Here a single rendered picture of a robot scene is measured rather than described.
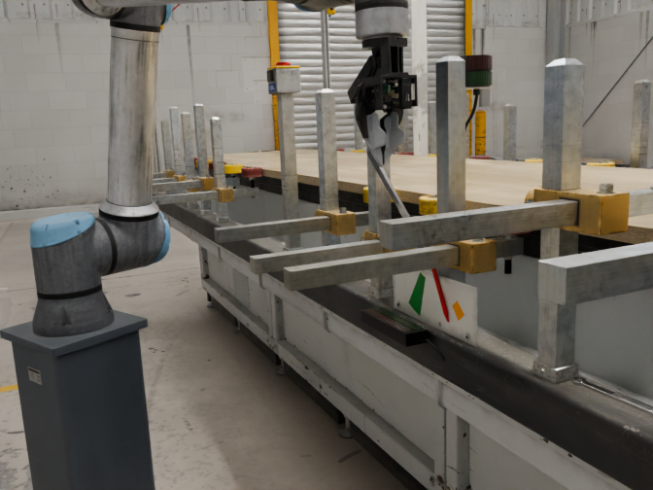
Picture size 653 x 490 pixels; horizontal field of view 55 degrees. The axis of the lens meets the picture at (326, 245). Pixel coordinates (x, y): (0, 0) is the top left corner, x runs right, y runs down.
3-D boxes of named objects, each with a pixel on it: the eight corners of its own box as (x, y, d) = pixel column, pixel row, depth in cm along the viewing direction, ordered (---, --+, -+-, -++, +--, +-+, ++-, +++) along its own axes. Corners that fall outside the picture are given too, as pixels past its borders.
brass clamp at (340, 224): (334, 236, 146) (333, 215, 145) (311, 228, 159) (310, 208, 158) (359, 233, 149) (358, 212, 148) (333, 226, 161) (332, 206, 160)
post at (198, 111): (204, 219, 268) (194, 103, 258) (202, 218, 271) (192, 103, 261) (212, 218, 269) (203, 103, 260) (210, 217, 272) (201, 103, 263)
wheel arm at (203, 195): (145, 208, 228) (144, 196, 228) (144, 207, 231) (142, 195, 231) (259, 197, 246) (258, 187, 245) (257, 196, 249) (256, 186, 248)
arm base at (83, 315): (58, 342, 145) (52, 300, 143) (17, 328, 157) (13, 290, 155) (129, 320, 160) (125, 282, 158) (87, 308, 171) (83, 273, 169)
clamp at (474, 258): (471, 274, 102) (471, 244, 101) (425, 260, 114) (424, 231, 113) (499, 269, 104) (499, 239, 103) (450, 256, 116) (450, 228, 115)
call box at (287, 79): (277, 95, 168) (275, 65, 166) (268, 96, 174) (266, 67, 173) (301, 94, 171) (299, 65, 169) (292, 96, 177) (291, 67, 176)
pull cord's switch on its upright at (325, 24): (333, 180, 401) (326, -5, 380) (324, 178, 414) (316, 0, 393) (345, 179, 404) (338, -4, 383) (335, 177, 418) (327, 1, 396)
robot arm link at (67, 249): (24, 289, 155) (14, 218, 152) (87, 274, 168) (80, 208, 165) (55, 297, 146) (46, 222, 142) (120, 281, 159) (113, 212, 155)
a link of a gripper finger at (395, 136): (395, 165, 109) (395, 111, 107) (379, 164, 114) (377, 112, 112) (411, 164, 110) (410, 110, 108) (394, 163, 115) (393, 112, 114)
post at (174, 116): (179, 205, 312) (170, 106, 303) (177, 205, 315) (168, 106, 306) (186, 205, 314) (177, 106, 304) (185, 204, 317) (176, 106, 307)
